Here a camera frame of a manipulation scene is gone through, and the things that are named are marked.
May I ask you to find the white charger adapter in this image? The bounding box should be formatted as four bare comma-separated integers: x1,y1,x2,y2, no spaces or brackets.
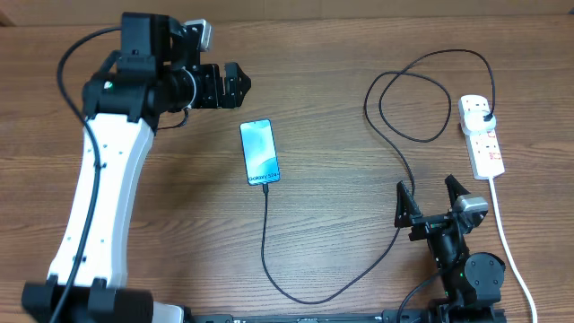
461,110,497,136

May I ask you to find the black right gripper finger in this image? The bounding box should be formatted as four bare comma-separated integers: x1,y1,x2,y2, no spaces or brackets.
394,181,422,228
444,174,470,206

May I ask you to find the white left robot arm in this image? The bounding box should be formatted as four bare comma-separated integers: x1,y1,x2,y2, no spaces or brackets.
22,13,251,322

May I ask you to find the Galaxy smartphone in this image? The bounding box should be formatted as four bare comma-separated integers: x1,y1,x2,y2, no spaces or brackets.
239,119,281,186

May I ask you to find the white power strip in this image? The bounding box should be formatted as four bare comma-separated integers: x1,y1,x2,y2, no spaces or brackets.
458,94,505,179

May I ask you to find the white power strip cord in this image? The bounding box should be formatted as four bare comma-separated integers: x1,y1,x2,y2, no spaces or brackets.
487,177,538,323

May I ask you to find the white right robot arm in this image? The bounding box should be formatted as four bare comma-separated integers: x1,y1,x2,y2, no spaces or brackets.
383,175,507,323

